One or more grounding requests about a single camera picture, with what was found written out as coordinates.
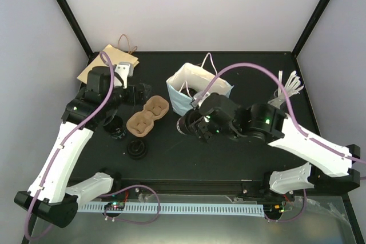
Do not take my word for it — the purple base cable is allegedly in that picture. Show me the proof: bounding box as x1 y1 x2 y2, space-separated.
101 184 161 224
264 189 308 224

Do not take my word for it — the black paper coffee cup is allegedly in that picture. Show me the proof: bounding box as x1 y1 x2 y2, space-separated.
103 115 126 140

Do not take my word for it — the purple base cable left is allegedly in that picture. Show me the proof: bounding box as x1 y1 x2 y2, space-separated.
101 184 161 224

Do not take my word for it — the light blue paper bag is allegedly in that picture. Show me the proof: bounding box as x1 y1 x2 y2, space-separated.
166 53 217 116

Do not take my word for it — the black frame post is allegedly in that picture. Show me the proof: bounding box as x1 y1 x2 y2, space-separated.
56 0 94 59
292 0 331 57

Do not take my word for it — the light blue cable duct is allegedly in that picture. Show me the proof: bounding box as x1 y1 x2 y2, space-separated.
78 201 264 217

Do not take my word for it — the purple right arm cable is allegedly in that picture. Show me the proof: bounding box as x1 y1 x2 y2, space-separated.
197 62 366 182

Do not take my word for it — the black paper cup from stack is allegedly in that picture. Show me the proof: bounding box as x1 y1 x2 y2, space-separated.
176 115 193 135

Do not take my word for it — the black circuit board with leds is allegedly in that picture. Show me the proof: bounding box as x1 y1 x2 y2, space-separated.
104 202 125 211

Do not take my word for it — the clear cup of stirrers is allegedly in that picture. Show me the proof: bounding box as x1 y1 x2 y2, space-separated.
268 70 304 110

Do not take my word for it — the black frame post right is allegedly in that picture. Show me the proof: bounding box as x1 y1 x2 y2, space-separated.
292 0 331 57

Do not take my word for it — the brown kraft paper bag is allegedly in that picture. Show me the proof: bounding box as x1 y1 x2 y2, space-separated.
77 34 139 83

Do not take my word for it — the stack of black lids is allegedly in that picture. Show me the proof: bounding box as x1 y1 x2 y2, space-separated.
126 138 148 160

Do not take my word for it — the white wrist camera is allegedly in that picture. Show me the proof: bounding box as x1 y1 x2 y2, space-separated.
190 91 210 109
114 62 134 89

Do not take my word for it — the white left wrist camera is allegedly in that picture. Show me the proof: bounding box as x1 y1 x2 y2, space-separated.
114 62 134 89

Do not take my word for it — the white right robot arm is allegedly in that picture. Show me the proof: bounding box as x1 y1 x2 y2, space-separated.
189 93 361 200

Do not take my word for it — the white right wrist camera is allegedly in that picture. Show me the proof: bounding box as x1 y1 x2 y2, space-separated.
190 91 210 109

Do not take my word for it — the black frame post left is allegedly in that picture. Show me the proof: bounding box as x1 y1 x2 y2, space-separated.
56 0 94 59

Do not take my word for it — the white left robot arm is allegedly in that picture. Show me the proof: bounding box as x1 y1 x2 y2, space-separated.
14 62 151 228

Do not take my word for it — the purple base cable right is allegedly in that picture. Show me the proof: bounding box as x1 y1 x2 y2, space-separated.
264 189 308 224

